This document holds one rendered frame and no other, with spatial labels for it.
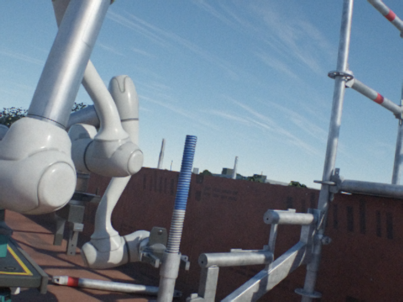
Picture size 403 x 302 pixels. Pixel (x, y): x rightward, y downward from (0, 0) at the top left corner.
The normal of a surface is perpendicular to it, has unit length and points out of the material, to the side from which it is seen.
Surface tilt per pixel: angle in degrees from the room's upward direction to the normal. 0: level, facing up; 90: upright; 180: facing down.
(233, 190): 90
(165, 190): 90
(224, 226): 90
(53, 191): 96
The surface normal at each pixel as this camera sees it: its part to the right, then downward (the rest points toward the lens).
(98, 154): -0.54, 0.08
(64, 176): 0.81, 0.25
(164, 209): -0.75, -0.17
